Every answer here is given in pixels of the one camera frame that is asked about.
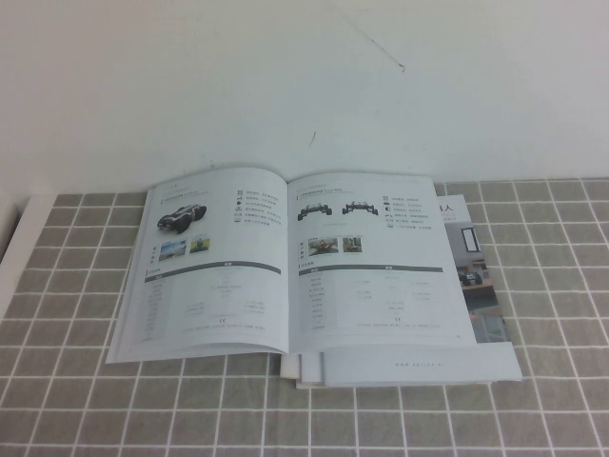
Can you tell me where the white product brochure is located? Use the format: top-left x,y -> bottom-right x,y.
105,164 -> 477,366

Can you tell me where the thin white booklet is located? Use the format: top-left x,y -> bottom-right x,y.
297,352 -> 501,391

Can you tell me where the brochure with photo cover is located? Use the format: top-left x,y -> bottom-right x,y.
323,192 -> 523,387

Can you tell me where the grey white checkered tablecloth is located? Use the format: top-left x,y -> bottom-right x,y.
0,178 -> 609,457

